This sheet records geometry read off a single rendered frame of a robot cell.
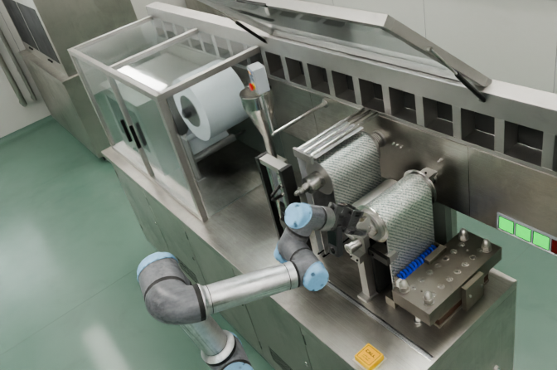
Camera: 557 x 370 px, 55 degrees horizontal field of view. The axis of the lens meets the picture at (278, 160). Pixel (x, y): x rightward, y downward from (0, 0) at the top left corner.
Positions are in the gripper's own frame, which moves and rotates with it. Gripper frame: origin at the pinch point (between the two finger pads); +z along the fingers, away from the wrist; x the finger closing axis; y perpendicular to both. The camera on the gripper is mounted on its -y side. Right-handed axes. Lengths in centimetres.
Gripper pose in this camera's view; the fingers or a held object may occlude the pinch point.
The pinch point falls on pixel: (365, 230)
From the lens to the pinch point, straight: 180.6
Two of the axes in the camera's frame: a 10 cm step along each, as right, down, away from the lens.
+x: -6.0, -3.2, 7.3
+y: 3.3, -9.3, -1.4
